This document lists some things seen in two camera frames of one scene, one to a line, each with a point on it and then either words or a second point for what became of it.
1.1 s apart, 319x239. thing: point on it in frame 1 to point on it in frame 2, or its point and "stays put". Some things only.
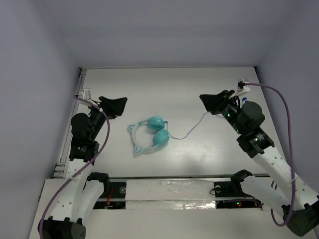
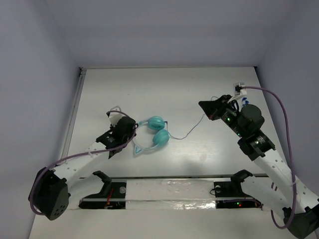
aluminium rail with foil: (171, 193) stays put
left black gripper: (106, 108) to (109, 140)
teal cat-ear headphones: (161, 135) stays put
